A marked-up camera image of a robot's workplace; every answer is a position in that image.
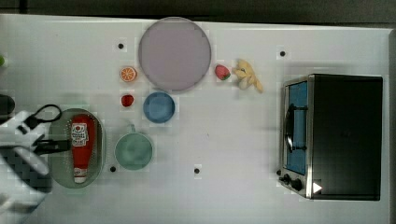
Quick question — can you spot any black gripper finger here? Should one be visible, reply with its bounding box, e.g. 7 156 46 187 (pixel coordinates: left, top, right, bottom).
35 139 71 155

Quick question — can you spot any red plush ketchup bottle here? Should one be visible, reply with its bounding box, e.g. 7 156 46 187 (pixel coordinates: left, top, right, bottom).
70 114 95 184

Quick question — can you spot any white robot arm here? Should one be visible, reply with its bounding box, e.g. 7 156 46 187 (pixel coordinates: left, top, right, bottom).
0 111 71 216

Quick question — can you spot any green oval strainer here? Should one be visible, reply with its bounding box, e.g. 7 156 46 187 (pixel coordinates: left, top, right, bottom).
48 108 106 189

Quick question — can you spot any black cylinder object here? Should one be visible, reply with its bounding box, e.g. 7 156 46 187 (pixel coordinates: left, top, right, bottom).
0 94 15 116

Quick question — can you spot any green mug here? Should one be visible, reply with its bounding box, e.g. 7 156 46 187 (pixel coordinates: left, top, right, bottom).
114 124 153 171

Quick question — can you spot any green object at edge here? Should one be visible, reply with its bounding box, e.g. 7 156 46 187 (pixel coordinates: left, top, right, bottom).
0 55 6 66

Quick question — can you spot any small red tomato toy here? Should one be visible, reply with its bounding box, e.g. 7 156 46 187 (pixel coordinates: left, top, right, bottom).
120 94 134 107

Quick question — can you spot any orange slice toy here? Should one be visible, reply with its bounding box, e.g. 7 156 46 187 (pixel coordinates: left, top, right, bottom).
120 66 137 82

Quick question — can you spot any blue bowl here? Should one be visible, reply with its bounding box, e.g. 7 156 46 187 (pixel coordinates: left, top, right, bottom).
143 91 176 123

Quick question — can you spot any large grey round plate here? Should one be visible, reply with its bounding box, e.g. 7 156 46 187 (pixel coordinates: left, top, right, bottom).
138 17 211 91

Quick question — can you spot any red plush strawberry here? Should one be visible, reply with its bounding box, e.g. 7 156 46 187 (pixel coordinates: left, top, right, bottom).
215 64 231 80

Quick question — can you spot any yellow plush toy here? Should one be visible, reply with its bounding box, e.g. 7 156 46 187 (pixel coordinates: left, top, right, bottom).
232 59 263 93

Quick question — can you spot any toaster oven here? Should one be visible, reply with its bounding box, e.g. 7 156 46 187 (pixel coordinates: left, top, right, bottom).
276 74 383 201

